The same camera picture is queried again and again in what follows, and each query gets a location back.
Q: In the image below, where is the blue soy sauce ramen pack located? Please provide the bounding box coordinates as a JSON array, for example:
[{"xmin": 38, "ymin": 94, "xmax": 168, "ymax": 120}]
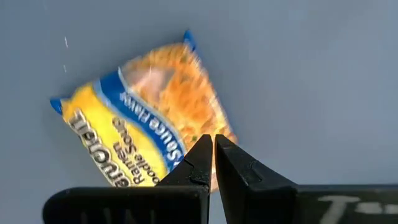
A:
[{"xmin": 49, "ymin": 29, "xmax": 239, "ymax": 192}]

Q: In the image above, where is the grey-blue table mat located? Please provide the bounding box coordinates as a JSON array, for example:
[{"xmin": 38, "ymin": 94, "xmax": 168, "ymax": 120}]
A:
[{"xmin": 0, "ymin": 0, "xmax": 398, "ymax": 224}]

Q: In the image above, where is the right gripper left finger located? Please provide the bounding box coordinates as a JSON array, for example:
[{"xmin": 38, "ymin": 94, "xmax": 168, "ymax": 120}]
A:
[{"xmin": 42, "ymin": 134, "xmax": 214, "ymax": 224}]

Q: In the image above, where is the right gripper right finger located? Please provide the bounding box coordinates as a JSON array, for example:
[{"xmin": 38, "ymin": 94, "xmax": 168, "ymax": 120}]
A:
[{"xmin": 214, "ymin": 134, "xmax": 398, "ymax": 224}]

